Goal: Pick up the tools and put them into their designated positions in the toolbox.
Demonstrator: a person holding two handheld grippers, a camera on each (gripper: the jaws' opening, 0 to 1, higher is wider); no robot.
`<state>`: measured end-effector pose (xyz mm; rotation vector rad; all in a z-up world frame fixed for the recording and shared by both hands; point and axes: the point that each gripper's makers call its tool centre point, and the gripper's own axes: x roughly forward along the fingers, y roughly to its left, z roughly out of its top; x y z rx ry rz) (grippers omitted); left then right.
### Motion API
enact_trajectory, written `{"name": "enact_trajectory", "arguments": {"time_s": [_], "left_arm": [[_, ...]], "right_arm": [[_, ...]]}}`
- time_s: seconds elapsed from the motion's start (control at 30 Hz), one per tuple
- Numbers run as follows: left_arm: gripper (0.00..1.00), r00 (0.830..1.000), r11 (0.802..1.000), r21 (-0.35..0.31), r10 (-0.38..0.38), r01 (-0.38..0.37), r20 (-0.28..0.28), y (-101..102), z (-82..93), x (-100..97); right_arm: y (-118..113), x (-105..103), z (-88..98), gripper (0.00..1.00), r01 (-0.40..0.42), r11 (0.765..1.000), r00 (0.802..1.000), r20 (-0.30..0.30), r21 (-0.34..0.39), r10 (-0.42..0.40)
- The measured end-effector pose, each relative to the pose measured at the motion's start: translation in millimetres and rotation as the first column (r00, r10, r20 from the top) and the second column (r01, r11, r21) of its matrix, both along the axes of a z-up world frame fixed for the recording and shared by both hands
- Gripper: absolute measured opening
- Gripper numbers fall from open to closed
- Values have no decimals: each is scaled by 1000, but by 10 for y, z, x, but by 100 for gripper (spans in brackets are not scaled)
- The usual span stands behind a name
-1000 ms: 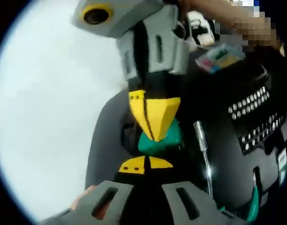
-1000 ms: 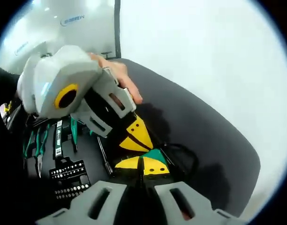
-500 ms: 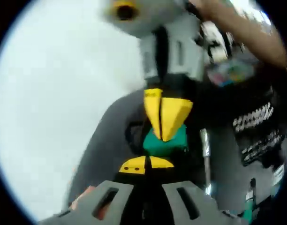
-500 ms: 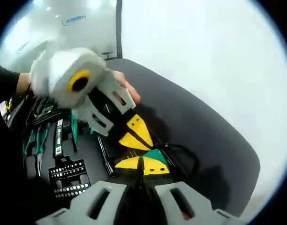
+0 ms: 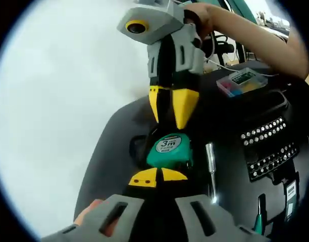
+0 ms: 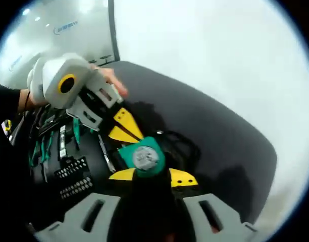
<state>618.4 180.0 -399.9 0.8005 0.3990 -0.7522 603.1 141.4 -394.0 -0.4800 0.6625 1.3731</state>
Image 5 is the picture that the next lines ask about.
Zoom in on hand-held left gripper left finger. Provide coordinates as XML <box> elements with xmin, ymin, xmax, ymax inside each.
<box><xmin>40</xmin><ymin>167</ymin><xmax>159</xmax><ymax>242</ymax></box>

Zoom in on person's right hand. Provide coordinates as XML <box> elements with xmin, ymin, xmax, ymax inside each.
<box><xmin>183</xmin><ymin>3</ymin><xmax>219</xmax><ymax>39</ymax></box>

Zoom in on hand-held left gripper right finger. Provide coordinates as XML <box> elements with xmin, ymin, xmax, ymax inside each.
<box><xmin>156</xmin><ymin>167</ymin><xmax>270</xmax><ymax>242</ymax></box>

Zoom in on green tape measure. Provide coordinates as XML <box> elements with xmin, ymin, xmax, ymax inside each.
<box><xmin>145</xmin><ymin>133</ymin><xmax>193</xmax><ymax>170</ymax></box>

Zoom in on rows of silver screwdriver bits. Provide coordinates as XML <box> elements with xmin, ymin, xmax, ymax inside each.
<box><xmin>239</xmin><ymin>116</ymin><xmax>301</xmax><ymax>183</ymax></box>

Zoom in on black toolbox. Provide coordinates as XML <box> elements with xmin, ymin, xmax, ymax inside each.
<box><xmin>129</xmin><ymin>88</ymin><xmax>309</xmax><ymax>242</ymax></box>

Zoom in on clear plastic screw box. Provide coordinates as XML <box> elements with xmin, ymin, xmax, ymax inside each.
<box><xmin>216</xmin><ymin>67</ymin><xmax>269</xmax><ymax>98</ymax></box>

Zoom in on person's left hand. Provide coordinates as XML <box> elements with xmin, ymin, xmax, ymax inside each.
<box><xmin>73</xmin><ymin>198</ymin><xmax>105</xmax><ymax>227</ymax></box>

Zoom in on white cable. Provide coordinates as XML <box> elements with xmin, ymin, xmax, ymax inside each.
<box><xmin>203</xmin><ymin>29</ymin><xmax>279</xmax><ymax>77</ymax></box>

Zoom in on green-handled screwdriver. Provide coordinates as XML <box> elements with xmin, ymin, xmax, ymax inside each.
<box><xmin>253</xmin><ymin>193</ymin><xmax>269</xmax><ymax>229</ymax></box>

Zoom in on teal-screen monitor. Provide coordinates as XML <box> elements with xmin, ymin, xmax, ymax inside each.
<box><xmin>229</xmin><ymin>0</ymin><xmax>258</xmax><ymax>24</ymax></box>

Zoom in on silver socket extension bar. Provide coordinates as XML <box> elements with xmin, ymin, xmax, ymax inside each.
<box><xmin>204</xmin><ymin>142</ymin><xmax>220</xmax><ymax>205</ymax></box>

